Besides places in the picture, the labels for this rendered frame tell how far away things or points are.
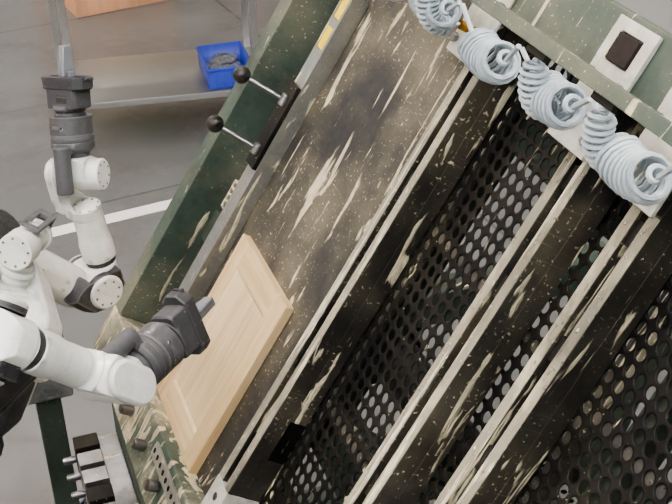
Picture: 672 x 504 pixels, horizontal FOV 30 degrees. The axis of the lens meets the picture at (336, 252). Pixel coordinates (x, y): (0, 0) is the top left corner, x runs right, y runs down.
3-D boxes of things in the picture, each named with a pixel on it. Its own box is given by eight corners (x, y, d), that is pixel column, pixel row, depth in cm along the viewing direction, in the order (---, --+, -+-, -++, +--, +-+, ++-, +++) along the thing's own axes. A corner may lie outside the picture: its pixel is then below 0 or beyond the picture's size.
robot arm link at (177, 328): (222, 349, 219) (182, 388, 210) (181, 348, 224) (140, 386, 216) (197, 287, 214) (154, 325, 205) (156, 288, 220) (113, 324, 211)
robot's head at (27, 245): (-11, 272, 225) (1, 229, 222) (11, 254, 234) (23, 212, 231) (23, 286, 225) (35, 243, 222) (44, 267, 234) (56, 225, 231)
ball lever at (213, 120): (259, 157, 268) (205, 125, 268) (267, 142, 267) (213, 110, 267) (256, 160, 265) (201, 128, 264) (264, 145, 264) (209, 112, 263)
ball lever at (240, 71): (286, 109, 265) (231, 76, 265) (294, 93, 264) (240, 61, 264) (283, 111, 261) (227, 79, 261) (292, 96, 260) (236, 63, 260)
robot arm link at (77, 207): (92, 152, 257) (107, 207, 264) (52, 152, 259) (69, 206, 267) (80, 168, 252) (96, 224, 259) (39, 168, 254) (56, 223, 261)
